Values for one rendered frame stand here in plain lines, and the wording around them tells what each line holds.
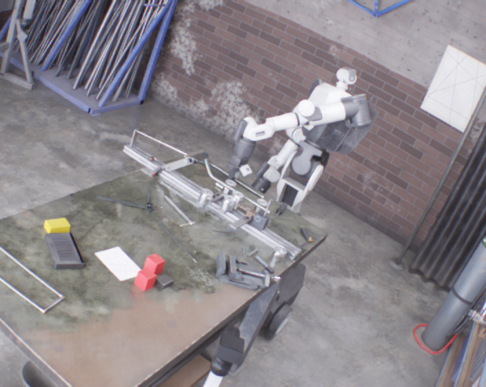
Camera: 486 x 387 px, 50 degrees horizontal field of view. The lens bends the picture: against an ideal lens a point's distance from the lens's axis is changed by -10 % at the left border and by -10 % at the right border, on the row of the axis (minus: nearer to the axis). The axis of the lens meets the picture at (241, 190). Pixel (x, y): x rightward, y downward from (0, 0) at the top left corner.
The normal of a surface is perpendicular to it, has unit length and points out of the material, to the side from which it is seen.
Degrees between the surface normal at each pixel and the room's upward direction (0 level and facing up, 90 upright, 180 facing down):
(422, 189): 90
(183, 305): 0
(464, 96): 90
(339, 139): 90
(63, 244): 0
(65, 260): 0
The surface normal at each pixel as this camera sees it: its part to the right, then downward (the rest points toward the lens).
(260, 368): 0.33, -0.84
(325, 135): 0.16, 0.50
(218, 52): -0.49, 0.24
